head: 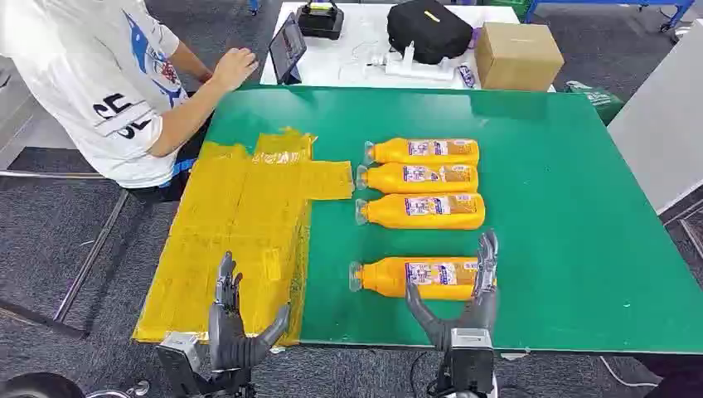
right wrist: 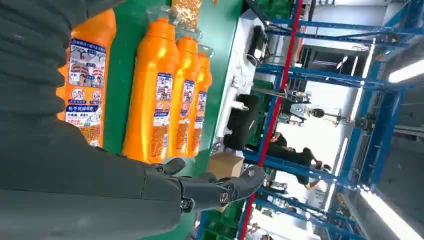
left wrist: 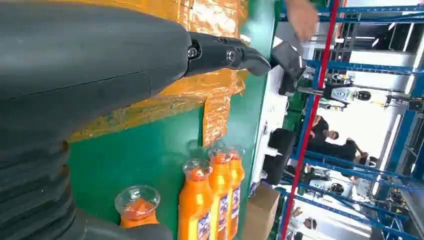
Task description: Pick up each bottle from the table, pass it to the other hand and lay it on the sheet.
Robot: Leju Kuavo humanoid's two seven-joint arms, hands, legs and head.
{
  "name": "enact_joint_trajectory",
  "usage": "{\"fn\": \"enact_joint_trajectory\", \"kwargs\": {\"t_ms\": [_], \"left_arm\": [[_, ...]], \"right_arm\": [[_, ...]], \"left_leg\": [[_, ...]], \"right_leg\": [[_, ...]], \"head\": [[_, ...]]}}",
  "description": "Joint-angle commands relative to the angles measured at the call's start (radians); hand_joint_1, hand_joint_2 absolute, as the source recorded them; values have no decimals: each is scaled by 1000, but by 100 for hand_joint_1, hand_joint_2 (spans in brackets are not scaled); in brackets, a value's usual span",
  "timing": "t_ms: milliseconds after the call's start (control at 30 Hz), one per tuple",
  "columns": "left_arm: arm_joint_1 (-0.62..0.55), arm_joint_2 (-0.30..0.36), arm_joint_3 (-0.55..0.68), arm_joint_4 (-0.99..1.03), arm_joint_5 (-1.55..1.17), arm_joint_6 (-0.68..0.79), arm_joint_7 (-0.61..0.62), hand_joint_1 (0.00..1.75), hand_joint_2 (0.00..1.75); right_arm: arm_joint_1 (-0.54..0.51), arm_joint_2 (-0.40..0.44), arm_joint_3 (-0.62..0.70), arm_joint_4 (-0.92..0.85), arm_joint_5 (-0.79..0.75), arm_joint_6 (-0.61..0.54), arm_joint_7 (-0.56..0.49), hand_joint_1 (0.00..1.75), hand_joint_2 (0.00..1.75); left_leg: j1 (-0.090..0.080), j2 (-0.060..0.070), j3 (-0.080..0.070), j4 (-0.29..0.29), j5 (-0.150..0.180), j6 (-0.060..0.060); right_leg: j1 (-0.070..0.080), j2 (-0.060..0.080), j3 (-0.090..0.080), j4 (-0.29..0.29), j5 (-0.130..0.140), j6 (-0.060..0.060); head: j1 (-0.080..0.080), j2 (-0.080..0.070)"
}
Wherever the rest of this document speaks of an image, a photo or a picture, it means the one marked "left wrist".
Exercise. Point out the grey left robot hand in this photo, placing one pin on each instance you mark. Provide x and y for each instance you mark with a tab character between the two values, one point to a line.
82	56

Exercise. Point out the orange drink bottle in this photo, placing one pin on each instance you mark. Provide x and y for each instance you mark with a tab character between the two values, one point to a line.
137	207
195	202
220	192
237	185

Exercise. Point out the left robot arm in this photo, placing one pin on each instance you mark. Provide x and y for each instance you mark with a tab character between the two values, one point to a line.
30	192

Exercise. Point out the green table mat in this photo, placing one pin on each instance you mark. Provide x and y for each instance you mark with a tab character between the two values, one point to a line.
149	149

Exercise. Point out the yellow plastic sheet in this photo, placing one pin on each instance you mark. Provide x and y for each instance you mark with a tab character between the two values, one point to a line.
215	16

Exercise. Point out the white table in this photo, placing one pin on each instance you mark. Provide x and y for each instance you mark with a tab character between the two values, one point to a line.
273	109

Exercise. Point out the dark tablet on stand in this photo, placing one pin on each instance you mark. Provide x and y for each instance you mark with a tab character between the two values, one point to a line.
288	58

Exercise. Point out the person's left hand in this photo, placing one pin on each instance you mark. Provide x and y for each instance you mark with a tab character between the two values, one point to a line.
301	16

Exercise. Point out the black carry bag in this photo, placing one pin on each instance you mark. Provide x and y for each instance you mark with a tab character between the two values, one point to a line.
275	169

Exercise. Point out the red pole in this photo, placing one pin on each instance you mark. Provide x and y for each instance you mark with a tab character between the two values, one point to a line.
309	119

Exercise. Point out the brown cardboard box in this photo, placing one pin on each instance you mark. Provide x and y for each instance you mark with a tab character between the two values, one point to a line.
260	212

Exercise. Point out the person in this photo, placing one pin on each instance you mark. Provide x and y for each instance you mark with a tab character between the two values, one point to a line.
341	150
321	127

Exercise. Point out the white humanoid robot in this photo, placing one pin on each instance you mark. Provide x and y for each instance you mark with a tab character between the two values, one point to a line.
348	94

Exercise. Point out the blue metal rack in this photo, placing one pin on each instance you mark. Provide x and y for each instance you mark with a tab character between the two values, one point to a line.
364	68

